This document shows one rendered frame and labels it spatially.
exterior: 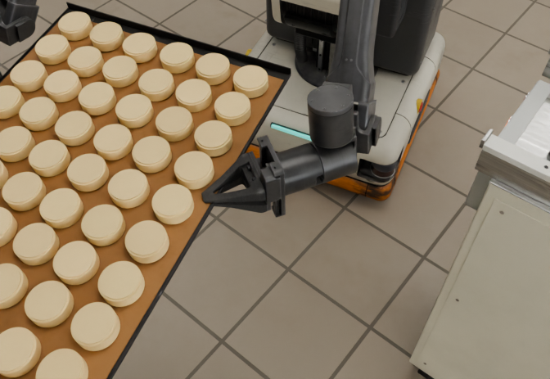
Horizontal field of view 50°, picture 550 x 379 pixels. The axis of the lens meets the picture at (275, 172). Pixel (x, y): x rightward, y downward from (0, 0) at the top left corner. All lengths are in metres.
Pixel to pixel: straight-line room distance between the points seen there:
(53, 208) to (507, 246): 0.74
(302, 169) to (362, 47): 0.18
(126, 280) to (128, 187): 0.13
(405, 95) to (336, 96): 1.23
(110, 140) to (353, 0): 0.37
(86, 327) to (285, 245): 1.25
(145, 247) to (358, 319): 1.14
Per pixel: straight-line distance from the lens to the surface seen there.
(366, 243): 1.91
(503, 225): 1.07
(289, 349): 1.72
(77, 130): 0.84
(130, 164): 0.81
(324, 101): 0.73
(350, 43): 0.81
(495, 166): 1.01
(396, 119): 1.87
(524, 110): 1.16
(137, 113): 0.84
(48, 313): 0.71
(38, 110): 0.89
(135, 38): 0.95
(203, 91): 0.85
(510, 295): 1.21
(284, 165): 0.75
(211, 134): 0.79
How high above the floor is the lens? 1.59
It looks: 51 degrees down
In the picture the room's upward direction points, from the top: straight up
